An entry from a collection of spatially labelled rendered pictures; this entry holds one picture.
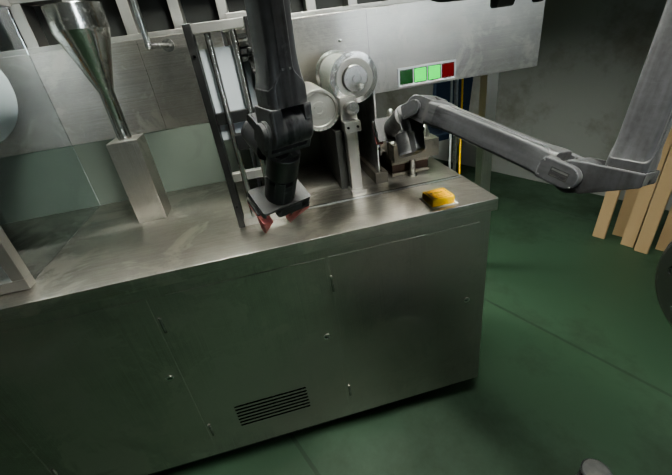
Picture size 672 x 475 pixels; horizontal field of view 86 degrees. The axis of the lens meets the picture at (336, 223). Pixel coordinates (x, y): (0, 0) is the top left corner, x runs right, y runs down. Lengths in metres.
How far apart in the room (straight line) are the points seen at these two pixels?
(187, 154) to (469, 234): 1.07
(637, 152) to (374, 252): 0.65
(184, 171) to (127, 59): 0.42
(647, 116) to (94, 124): 1.53
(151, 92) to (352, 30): 0.76
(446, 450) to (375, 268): 0.77
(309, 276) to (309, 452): 0.78
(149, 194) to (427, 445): 1.32
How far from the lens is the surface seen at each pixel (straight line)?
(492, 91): 1.99
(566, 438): 1.72
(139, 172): 1.31
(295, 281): 1.07
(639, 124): 0.73
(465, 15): 1.70
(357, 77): 1.16
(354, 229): 0.99
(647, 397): 1.95
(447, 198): 1.09
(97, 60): 1.27
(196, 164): 1.55
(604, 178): 0.73
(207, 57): 1.04
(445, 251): 1.18
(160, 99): 1.51
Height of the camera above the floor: 1.38
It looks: 28 degrees down
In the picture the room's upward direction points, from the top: 8 degrees counter-clockwise
